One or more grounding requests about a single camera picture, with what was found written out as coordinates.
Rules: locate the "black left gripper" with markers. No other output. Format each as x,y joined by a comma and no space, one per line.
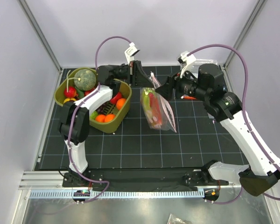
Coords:
136,76

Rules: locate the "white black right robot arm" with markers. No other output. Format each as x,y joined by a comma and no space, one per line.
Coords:
263,170

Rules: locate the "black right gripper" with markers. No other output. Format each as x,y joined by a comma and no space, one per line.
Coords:
174,81

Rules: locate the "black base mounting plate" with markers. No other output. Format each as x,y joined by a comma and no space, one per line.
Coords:
151,179

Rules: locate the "toy watermelon slice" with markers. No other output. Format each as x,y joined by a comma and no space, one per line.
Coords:
154,113

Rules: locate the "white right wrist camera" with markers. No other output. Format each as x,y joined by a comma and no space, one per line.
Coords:
186,60

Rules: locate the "red toy strawberry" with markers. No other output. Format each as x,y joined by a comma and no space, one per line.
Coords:
70,92

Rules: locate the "orange toy fruit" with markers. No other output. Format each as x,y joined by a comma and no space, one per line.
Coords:
100,118
120,103
109,117

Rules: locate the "crumpled clear plastic bag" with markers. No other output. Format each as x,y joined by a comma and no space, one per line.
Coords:
176,220

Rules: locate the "green celery stalk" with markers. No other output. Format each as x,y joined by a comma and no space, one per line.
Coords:
145,101

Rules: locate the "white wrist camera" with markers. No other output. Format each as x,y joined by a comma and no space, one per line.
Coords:
131,52
186,60

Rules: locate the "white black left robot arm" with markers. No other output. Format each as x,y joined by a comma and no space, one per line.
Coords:
76,142

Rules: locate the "aluminium slotted rail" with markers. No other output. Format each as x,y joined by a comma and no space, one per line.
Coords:
83,194

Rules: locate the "clear bag orange zipper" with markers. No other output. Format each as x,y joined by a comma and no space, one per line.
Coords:
188,97

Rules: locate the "light green custard apple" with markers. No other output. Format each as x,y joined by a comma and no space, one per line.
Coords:
94,115

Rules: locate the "olive green plastic bin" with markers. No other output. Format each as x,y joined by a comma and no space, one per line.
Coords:
112,121

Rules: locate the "black grid cutting mat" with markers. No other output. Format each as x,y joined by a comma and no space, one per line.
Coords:
197,140

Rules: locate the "green toy melon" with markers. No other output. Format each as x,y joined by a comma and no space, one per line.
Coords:
85,79

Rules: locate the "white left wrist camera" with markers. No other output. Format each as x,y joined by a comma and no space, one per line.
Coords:
131,52

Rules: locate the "clear polka-dot pink zip bag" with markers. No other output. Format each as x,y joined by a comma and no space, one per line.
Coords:
166,109

